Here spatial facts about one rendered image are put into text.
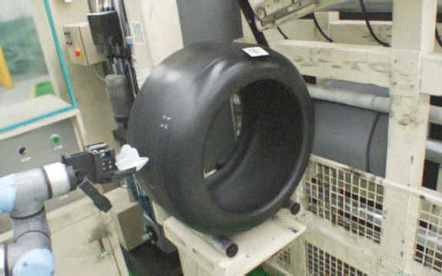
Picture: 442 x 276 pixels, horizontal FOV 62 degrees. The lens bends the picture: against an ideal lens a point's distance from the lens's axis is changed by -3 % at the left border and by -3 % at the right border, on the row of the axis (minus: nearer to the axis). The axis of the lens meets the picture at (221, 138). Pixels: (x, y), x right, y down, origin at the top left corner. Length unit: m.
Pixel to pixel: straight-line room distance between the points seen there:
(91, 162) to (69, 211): 0.67
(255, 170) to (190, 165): 0.52
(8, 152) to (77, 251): 0.48
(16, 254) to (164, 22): 0.81
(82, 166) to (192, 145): 0.26
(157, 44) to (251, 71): 0.38
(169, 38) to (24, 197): 0.68
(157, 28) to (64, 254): 0.94
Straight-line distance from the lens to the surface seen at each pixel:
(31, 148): 1.50
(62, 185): 0.90
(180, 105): 0.93
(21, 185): 0.89
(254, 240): 1.35
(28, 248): 0.83
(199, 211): 1.01
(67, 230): 1.61
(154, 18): 1.25
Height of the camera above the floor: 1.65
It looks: 23 degrees down
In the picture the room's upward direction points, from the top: 8 degrees counter-clockwise
